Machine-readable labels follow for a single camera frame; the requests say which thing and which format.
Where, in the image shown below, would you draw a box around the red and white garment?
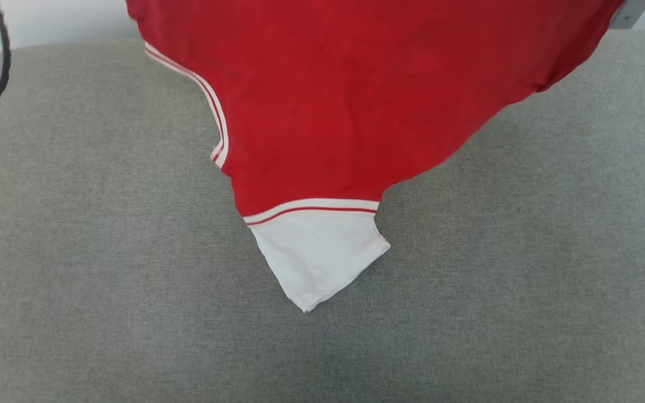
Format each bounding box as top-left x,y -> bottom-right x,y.
125,0 -> 625,313

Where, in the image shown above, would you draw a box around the grey fabric sofa cushion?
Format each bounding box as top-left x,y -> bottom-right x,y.
0,29 -> 645,403

